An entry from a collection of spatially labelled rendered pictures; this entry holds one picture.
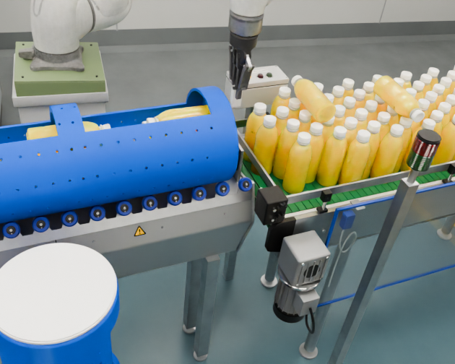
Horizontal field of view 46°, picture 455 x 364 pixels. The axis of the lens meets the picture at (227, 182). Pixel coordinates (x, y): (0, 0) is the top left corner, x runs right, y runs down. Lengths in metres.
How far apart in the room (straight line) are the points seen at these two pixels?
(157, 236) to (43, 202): 0.37
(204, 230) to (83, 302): 0.55
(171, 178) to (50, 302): 0.46
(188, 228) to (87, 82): 0.65
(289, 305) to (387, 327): 0.95
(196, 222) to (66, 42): 0.78
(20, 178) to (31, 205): 0.08
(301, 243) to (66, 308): 0.74
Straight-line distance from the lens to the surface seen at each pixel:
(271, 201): 1.55
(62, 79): 1.95
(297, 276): 1.65
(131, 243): 1.60
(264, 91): 1.92
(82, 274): 1.29
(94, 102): 2.00
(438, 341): 2.71
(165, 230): 1.61
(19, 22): 4.39
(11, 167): 1.38
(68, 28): 1.95
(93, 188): 1.42
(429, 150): 1.50
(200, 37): 4.55
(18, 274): 1.32
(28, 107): 2.01
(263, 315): 2.53
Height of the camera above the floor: 2.02
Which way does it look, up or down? 40 degrees down
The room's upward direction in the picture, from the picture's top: 7 degrees clockwise
